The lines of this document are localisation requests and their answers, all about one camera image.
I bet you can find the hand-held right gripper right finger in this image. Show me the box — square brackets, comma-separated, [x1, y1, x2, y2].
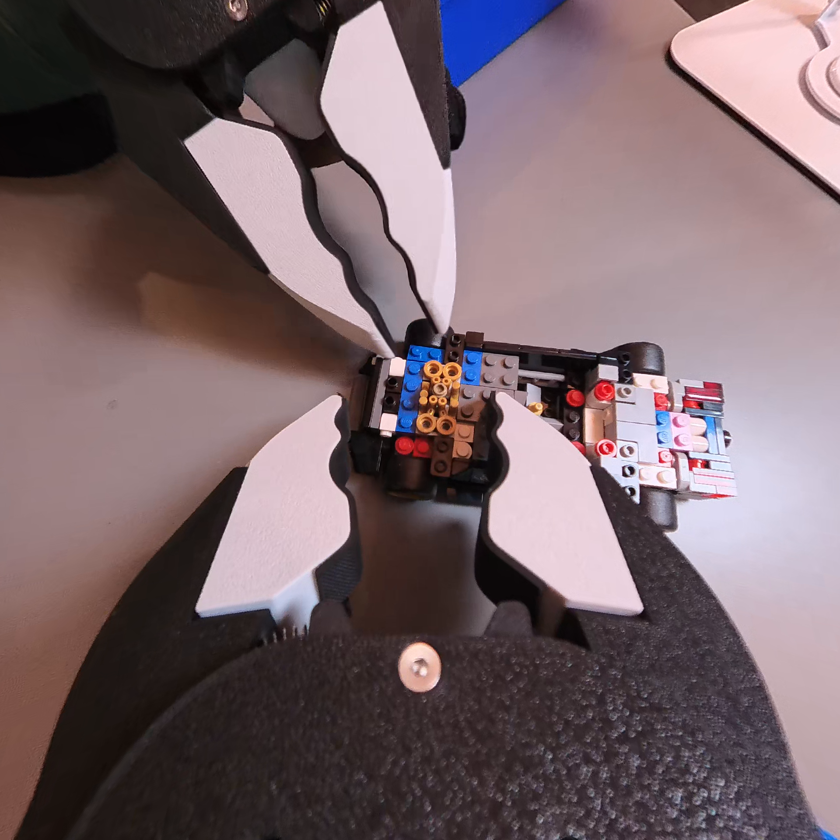
[474, 392, 645, 639]

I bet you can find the white booklet stand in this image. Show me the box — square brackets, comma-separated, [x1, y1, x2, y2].
[669, 0, 840, 198]

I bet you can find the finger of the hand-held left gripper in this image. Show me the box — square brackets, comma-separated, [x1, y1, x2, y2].
[182, 117, 398, 361]
[319, 0, 458, 330]

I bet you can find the blue plastic bin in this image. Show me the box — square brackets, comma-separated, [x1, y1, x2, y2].
[440, 0, 565, 88]

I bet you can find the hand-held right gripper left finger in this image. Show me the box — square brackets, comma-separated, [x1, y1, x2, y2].
[195, 392, 363, 634]

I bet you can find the person's left forearm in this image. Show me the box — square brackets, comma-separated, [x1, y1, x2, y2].
[0, 0, 116, 119]

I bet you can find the black lego car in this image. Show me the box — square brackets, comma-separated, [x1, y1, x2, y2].
[348, 319, 739, 532]

